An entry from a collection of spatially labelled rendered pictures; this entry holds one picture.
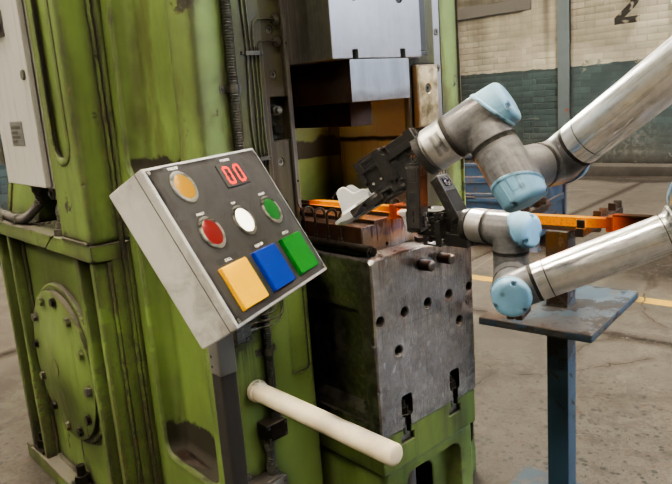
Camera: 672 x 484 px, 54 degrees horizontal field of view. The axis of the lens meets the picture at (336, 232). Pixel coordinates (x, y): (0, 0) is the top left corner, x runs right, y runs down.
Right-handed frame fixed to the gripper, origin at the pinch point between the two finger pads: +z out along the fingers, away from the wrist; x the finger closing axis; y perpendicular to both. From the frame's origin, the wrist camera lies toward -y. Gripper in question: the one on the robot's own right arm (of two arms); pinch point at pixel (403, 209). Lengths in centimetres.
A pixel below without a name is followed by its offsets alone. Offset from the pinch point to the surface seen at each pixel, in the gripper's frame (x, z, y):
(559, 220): 30.4, -24.0, 6.5
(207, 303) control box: -69, -22, 1
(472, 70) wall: 707, 489, -54
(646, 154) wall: 732, 247, 72
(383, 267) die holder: -11.8, -3.3, 11.4
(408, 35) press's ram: 8.2, 2.3, -41.2
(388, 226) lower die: -3.0, 2.7, 3.9
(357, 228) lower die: -12.3, 3.8, 2.7
